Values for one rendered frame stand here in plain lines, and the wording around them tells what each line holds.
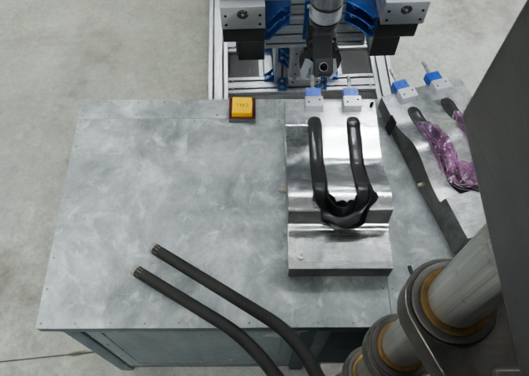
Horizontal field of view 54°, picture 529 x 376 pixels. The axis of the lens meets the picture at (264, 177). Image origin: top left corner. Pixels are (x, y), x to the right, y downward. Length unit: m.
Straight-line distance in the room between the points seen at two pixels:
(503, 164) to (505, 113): 0.03
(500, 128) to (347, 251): 1.04
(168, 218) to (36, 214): 1.16
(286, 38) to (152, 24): 1.28
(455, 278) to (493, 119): 0.22
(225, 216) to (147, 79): 1.48
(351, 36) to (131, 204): 0.97
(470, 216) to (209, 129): 0.77
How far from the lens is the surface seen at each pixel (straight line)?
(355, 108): 1.51
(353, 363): 1.09
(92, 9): 3.21
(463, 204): 1.42
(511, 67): 0.33
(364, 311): 1.37
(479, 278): 0.49
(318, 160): 1.43
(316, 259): 1.33
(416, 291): 0.61
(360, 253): 1.35
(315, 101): 1.49
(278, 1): 1.78
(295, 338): 1.20
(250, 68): 2.50
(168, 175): 1.52
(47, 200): 2.54
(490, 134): 0.34
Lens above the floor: 2.10
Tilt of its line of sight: 61 degrees down
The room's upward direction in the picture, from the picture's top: straight up
